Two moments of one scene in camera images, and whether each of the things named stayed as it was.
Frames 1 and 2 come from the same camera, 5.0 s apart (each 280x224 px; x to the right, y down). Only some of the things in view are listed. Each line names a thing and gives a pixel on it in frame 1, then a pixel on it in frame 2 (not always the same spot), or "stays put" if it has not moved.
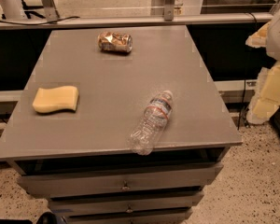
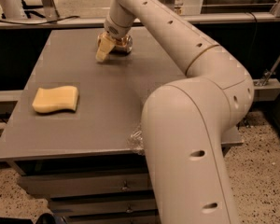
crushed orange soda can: (116, 42) stays put
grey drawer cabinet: (81, 161) stays put
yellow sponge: (49, 100) stays put
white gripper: (279, 37) → (114, 31)
